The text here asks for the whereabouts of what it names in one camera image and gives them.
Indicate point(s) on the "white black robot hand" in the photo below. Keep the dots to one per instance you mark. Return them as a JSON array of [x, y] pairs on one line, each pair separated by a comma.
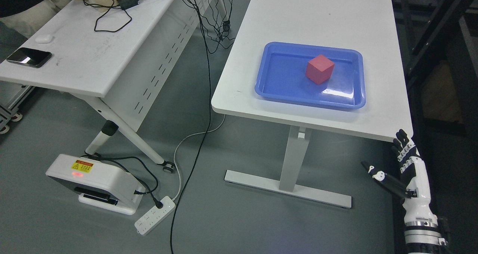
[[412, 186]]

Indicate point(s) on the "pink foam block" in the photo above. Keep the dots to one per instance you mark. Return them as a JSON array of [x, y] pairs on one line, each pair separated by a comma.
[[319, 69]]

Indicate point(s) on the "white black robot forearm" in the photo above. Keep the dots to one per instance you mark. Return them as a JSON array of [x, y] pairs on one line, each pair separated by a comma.
[[426, 237]]

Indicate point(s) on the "black metal shelf right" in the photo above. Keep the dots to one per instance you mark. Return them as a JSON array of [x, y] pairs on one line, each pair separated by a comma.
[[438, 43]]

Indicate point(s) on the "blue plastic tray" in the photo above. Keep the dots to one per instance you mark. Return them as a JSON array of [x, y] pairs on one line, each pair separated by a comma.
[[282, 76]]

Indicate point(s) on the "white standing desk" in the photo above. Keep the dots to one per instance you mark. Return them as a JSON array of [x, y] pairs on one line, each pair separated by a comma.
[[366, 26]]

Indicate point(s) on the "white power strip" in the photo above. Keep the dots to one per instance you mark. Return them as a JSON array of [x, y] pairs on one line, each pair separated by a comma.
[[154, 216]]

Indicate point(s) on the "white box device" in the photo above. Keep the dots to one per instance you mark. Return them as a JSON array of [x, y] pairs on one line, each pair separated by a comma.
[[98, 184]]

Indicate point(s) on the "white folding table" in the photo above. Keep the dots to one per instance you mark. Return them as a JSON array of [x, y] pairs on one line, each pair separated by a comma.
[[118, 74]]

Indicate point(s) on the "black power adapter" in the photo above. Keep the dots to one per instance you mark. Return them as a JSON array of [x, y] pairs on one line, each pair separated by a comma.
[[126, 4]]

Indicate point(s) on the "black smartphone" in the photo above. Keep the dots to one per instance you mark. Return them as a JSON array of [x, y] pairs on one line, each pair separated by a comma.
[[29, 57]]

